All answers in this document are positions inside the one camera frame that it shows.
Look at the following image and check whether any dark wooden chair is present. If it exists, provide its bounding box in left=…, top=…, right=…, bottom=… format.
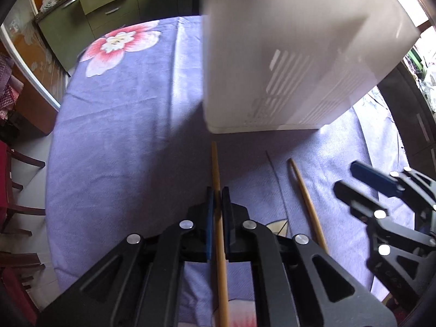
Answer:
left=0, top=146, right=46, bottom=235
left=0, top=250, right=46, bottom=317

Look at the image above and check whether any floral glass sliding door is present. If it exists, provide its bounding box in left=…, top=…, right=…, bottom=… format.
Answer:
left=0, top=0, right=65, bottom=110

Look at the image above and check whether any green cabinet with drawers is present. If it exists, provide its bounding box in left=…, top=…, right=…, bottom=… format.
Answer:
left=36, top=0, right=202, bottom=75

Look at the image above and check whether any light wooden chopstick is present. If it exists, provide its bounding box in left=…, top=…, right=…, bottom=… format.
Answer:
left=211, top=141, right=230, bottom=327

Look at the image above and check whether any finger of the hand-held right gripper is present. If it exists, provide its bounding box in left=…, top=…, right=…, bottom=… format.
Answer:
left=350, top=161, right=436, bottom=212
left=334, top=180, right=436, bottom=311

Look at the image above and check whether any thin light bamboo chopstick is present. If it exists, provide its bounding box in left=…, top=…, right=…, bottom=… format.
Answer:
left=288, top=158, right=330, bottom=255

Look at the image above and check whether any purple floral tablecloth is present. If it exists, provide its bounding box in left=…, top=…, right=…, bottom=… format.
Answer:
left=46, top=15, right=414, bottom=327

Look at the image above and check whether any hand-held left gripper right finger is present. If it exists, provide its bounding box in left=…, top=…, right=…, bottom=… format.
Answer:
left=221, top=186, right=398, bottom=327

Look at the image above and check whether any red checked cloth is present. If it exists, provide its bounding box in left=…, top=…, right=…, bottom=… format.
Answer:
left=0, top=53, right=24, bottom=120

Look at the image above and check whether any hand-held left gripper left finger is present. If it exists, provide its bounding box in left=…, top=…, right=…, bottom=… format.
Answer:
left=36, top=186, right=215, bottom=327

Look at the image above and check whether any brown wooden panel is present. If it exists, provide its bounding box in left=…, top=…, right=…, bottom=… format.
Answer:
left=10, top=71, right=59, bottom=135

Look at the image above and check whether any white plastic utensil container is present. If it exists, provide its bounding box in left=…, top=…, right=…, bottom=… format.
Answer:
left=201, top=0, right=421, bottom=134

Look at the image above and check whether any red seat cushion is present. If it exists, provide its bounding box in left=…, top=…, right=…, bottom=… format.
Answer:
left=0, top=141, right=11, bottom=208

